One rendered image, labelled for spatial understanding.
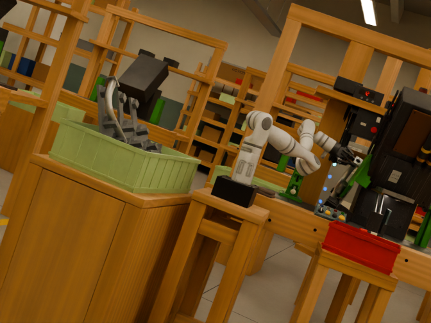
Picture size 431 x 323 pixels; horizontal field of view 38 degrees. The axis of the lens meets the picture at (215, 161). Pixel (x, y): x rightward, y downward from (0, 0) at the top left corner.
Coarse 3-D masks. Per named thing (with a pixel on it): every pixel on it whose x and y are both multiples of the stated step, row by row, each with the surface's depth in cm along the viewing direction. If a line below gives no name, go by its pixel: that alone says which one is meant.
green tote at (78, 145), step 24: (72, 120) 260; (72, 144) 251; (96, 144) 248; (120, 144) 244; (96, 168) 247; (120, 168) 244; (144, 168) 244; (168, 168) 266; (192, 168) 292; (144, 192) 252; (168, 192) 275
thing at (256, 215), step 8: (200, 192) 269; (208, 192) 280; (200, 200) 269; (208, 200) 268; (216, 200) 268; (224, 200) 273; (224, 208) 267; (232, 208) 267; (240, 208) 266; (248, 208) 274; (256, 208) 284; (240, 216) 266; (248, 216) 265; (256, 216) 265; (264, 216) 272
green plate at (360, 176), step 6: (366, 156) 327; (372, 156) 317; (366, 162) 317; (360, 168) 319; (366, 168) 319; (354, 174) 325; (360, 174) 319; (366, 174) 319; (354, 180) 318; (360, 180) 319; (366, 180) 319; (366, 186) 319
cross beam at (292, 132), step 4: (276, 124) 367; (280, 124) 367; (280, 128) 367; (284, 128) 367; (288, 128) 367; (292, 128) 367; (288, 132) 367; (292, 132) 367; (296, 132) 366; (292, 136) 367; (296, 136) 366; (296, 140) 367; (356, 152) 363; (360, 156) 363; (364, 156) 363
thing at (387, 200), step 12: (360, 192) 335; (372, 192) 334; (360, 204) 335; (372, 204) 334; (384, 204) 334; (396, 204) 333; (408, 204) 332; (360, 216) 335; (396, 216) 333; (408, 216) 333; (396, 228) 333
